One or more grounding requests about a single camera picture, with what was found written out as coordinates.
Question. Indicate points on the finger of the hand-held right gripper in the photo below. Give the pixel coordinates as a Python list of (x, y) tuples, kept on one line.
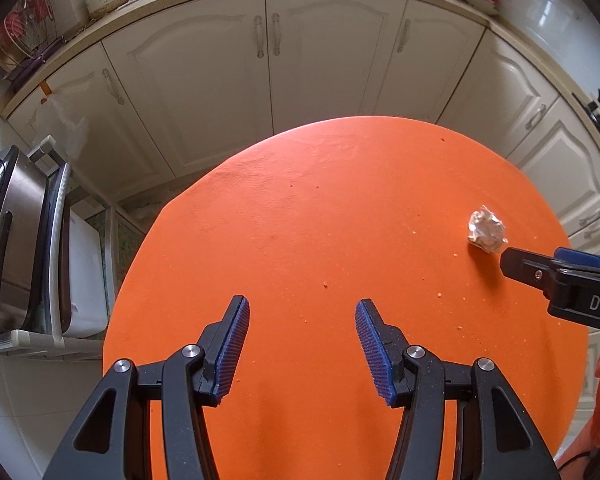
[(525, 267), (580, 257)]

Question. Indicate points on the round orange table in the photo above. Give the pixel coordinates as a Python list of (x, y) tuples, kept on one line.
[(330, 210)]

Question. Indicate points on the orange cabinet hook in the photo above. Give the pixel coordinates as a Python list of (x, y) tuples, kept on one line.
[(44, 89)]

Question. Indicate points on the wooden cutting board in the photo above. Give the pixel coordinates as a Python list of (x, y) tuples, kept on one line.
[(0, 52)]

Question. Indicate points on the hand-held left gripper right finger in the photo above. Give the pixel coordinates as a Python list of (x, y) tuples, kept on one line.
[(375, 356)]

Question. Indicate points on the beige paper wad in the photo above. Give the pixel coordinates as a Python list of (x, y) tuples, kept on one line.
[(487, 230)]

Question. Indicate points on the white boxy appliance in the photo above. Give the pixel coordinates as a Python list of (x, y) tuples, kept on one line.
[(85, 280)]

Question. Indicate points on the hanging clear plastic bag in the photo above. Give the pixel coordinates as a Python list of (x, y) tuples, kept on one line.
[(65, 130)]

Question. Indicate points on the white metal shelf rack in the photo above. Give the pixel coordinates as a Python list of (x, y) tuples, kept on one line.
[(40, 341)]

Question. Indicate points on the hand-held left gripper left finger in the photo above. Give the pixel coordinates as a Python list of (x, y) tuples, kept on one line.
[(232, 351)]

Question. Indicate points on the row of cream cabinet doors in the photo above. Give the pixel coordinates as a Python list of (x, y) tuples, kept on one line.
[(195, 85)]

